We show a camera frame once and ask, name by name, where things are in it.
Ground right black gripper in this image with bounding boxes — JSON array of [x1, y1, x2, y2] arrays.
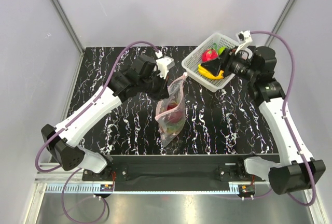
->
[[200, 47, 257, 82]]

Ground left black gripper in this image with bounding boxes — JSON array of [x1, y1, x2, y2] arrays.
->
[[139, 70, 170, 101]]

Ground clear pink-dotted zip bag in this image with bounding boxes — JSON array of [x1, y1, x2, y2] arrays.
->
[[155, 72, 188, 147]]

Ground dark red plum toy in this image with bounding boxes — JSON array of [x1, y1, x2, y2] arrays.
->
[[167, 103, 183, 123]]

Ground orange toy pineapple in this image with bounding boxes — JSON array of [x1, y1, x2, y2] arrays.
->
[[159, 120, 184, 135]]

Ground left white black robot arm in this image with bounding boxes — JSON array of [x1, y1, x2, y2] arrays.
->
[[41, 55, 174, 180]]

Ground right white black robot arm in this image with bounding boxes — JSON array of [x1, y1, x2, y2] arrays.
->
[[198, 46, 326, 195]]

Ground yellow banana bunch toy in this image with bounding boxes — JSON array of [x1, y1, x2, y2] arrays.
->
[[198, 64, 224, 80]]

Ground red dragon fruit toy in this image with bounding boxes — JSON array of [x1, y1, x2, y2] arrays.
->
[[202, 48, 218, 63]]

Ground green apple toy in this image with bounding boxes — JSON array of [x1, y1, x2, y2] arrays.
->
[[217, 46, 227, 55]]

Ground white plastic mesh basket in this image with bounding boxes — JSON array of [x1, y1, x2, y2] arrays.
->
[[182, 33, 253, 92]]

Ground black marble pattern mat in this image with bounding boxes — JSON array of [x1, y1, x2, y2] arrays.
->
[[67, 46, 278, 155]]

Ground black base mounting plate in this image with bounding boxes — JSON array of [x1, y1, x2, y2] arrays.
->
[[82, 154, 259, 182]]

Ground left connector board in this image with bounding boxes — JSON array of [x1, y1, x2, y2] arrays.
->
[[100, 182, 115, 192]]

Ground connector board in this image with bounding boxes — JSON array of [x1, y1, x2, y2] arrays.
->
[[100, 182, 115, 192], [239, 184, 256, 194]]

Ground right connector board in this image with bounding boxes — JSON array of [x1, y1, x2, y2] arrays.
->
[[239, 184, 256, 194]]

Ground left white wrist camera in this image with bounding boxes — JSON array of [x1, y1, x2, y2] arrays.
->
[[155, 51, 175, 79]]

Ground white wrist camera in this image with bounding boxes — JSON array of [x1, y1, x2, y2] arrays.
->
[[235, 30, 253, 54], [155, 51, 175, 79]]

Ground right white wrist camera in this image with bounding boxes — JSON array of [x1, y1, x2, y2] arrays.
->
[[235, 30, 253, 54]]

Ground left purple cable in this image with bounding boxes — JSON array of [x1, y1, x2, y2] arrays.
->
[[35, 41, 163, 223]]

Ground right aluminium frame post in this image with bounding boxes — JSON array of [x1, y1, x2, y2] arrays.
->
[[261, 0, 311, 52]]

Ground aluminium frame post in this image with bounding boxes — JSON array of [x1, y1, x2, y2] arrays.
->
[[261, 0, 311, 52], [50, 0, 85, 54]]

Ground left aluminium frame post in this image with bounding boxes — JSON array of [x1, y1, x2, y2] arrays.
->
[[50, 0, 85, 54]]

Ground white slotted cable duct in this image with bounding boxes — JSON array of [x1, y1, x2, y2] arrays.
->
[[45, 183, 240, 194]]

